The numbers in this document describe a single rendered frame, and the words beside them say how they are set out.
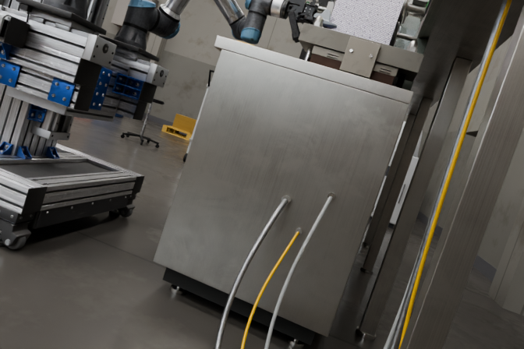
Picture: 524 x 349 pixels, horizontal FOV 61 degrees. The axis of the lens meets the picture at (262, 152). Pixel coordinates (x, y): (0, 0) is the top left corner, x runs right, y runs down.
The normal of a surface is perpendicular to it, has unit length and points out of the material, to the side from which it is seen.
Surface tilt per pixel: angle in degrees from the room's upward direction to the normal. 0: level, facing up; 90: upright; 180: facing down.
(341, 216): 90
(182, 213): 90
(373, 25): 90
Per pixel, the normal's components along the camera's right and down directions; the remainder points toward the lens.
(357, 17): -0.23, -0.02
